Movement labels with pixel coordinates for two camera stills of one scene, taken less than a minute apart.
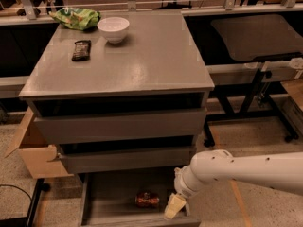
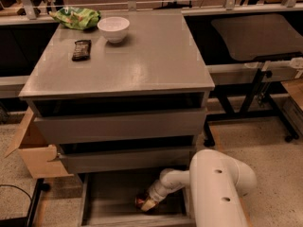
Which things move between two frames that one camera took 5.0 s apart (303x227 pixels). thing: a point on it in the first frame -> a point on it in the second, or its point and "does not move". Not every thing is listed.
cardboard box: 42,159 does not move
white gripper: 184,186 -> 156,193
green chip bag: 77,18 does not move
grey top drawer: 128,126 does not move
